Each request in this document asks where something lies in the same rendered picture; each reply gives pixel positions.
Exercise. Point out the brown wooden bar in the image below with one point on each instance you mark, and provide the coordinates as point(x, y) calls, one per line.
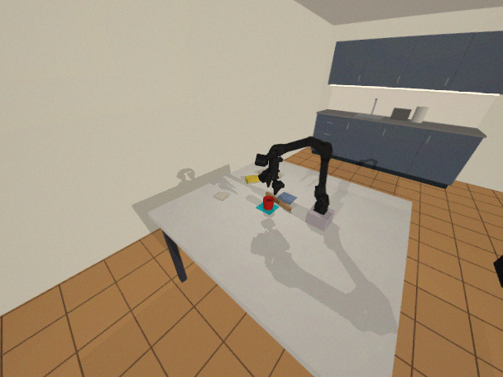
point(278, 201)

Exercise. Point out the yellow rectangular block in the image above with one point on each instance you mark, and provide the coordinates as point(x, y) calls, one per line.
point(252, 179)

